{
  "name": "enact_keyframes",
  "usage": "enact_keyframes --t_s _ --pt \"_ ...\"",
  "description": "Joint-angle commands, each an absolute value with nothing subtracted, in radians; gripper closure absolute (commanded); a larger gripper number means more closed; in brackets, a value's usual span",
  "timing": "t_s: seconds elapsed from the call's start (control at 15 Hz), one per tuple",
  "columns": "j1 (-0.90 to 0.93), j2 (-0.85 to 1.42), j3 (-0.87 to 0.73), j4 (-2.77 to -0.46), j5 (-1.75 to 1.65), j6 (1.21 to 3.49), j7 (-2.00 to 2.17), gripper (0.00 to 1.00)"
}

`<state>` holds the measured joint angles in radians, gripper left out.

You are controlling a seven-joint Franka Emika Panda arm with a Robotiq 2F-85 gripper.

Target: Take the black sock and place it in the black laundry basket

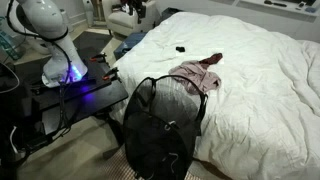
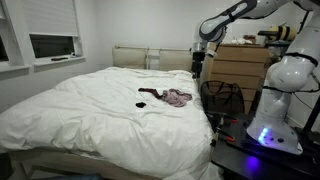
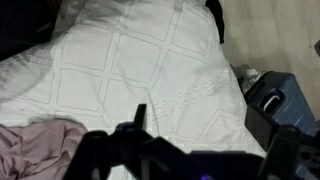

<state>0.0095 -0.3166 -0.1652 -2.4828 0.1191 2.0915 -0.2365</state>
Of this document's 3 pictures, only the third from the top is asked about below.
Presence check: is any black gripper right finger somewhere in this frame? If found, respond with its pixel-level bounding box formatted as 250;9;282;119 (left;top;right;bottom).
244;103;320;180

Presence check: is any white grey clothing pile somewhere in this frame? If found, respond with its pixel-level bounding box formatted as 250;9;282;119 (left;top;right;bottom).
233;64;263;94

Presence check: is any black fabric item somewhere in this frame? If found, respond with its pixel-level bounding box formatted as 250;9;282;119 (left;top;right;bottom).
204;0;225;45

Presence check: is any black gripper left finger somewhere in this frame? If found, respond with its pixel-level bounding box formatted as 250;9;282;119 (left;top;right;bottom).
63;103;191;180

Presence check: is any pink crumpled garment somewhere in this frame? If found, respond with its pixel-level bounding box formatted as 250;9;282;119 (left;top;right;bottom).
0;118;89;180

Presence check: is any white quilted duvet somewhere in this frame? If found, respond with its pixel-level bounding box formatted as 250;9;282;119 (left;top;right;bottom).
0;0;268;180

